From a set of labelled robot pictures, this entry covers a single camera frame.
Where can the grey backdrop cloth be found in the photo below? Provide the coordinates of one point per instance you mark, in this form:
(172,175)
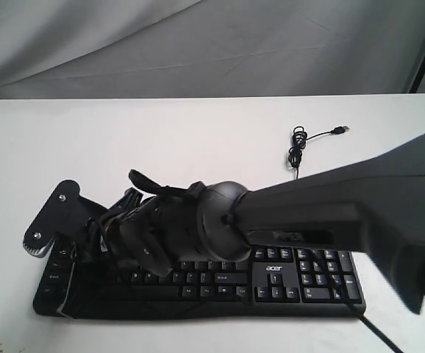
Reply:
(182,49)

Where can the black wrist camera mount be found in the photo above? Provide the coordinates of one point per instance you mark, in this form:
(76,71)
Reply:
(66,214)

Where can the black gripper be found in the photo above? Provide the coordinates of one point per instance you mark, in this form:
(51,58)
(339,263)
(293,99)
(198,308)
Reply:
(155,234)

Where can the black acer keyboard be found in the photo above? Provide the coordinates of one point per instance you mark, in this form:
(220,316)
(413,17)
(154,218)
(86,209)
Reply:
(273,282)

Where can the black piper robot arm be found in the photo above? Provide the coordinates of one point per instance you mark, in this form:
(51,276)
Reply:
(376,207)

